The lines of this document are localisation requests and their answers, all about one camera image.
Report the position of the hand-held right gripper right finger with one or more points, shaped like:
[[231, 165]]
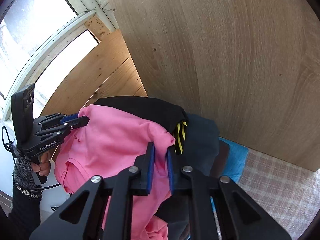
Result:
[[170, 172]]

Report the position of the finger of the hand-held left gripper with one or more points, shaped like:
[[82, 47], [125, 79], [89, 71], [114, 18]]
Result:
[[78, 123], [68, 118]]

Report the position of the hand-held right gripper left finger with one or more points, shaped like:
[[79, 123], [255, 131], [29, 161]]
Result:
[[151, 170]]

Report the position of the pink t-shirt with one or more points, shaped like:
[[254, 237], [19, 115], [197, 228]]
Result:
[[112, 140]]

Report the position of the person's left forearm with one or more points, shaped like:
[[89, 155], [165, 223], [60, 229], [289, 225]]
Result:
[[25, 205]]

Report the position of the person's left hand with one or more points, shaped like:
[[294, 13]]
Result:
[[43, 166]]

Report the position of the navy garment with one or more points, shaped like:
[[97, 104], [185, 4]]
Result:
[[200, 140]]

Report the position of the small pine wood panel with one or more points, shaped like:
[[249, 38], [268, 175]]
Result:
[[100, 75]]

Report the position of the dark brown garment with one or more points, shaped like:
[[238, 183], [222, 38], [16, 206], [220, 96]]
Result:
[[222, 160]]

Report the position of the blue garment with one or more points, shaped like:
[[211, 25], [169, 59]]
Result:
[[236, 155]]

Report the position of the pink plaid tablecloth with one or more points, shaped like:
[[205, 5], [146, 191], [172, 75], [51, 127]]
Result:
[[275, 192]]

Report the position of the large wooden board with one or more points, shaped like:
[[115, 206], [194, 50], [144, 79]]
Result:
[[212, 55]]

